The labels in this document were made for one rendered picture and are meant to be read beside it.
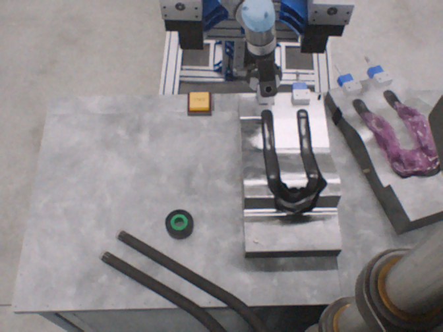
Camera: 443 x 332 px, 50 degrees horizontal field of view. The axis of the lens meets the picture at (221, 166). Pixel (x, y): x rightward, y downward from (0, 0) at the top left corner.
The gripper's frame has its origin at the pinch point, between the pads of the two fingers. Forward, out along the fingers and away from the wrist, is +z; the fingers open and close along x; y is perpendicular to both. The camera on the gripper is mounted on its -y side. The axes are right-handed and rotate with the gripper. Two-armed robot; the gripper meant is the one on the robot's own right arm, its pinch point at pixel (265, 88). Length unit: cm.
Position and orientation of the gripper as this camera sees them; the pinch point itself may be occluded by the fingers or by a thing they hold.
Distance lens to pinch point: 145.0
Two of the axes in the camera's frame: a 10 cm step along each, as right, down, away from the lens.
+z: 1.3, 3.4, 9.3
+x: -9.9, 0.7, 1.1
